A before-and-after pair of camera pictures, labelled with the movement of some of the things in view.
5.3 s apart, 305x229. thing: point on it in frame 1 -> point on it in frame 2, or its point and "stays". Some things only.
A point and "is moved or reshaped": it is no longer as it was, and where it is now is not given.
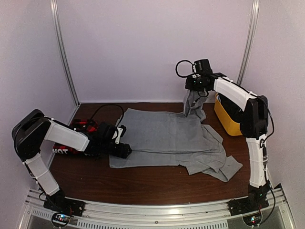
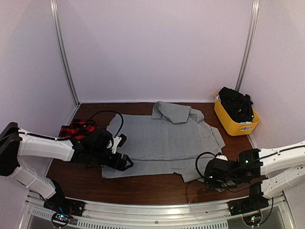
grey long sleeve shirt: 160,138 is moved or reshaped
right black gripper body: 195,85 -> 212,182
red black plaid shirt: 84,125 stays
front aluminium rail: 156,215 stays
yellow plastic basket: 232,127 stays
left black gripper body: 121,152 -> 98,157
